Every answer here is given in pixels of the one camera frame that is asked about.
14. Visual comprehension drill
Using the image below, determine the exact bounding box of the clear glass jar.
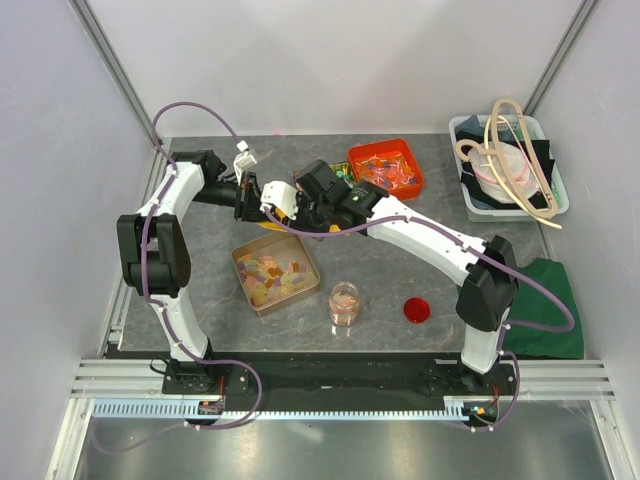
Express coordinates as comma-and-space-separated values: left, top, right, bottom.
328, 282, 361, 338

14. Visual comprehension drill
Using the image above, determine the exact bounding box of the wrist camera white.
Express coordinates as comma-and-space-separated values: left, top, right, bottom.
260, 180, 299, 220
233, 140, 258, 183

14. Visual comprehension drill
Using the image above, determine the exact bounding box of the purple cable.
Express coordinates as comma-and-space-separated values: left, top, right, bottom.
91, 101, 266, 455
262, 204, 576, 434

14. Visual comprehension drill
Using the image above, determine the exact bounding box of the red jar lid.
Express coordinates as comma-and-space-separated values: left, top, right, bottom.
403, 297, 431, 324

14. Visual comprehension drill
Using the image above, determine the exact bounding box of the green cloth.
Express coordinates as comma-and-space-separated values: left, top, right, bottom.
502, 257, 585, 360

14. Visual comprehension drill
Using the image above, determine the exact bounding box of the white laundry basket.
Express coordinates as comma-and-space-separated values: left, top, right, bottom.
449, 114, 570, 228

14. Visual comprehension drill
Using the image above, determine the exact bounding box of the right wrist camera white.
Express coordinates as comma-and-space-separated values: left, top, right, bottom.
260, 180, 299, 220

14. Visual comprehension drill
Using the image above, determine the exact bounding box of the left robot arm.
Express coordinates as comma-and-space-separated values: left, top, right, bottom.
116, 150, 265, 393

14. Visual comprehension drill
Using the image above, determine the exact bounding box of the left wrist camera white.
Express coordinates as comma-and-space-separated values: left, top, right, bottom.
233, 140, 258, 183

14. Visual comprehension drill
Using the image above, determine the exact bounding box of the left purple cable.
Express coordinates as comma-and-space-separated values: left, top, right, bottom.
91, 101, 266, 455

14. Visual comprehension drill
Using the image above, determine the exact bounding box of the beige clothes hanger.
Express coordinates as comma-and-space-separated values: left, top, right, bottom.
455, 98, 562, 230

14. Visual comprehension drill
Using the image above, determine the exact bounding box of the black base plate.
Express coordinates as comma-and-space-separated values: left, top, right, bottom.
162, 352, 516, 409

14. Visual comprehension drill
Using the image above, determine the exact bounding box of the brown tin of popsicle candies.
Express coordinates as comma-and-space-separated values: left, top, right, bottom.
231, 232, 321, 316

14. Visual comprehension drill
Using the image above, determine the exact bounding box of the orange box of candies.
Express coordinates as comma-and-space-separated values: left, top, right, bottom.
347, 138, 424, 200

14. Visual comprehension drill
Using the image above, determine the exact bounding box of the tin of colourful star candies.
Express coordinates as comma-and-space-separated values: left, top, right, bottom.
293, 160, 355, 187

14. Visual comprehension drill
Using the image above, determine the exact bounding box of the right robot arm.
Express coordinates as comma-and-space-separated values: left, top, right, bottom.
291, 160, 518, 394

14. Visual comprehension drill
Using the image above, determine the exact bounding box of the yellow plastic scoop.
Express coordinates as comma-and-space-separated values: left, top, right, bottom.
261, 207, 349, 239

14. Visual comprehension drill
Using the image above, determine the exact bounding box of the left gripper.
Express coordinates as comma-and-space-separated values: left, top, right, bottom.
193, 172, 281, 224

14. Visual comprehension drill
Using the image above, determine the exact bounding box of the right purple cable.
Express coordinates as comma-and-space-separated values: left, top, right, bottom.
262, 204, 576, 434

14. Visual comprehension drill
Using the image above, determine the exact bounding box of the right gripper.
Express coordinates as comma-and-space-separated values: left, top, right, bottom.
281, 189, 333, 242

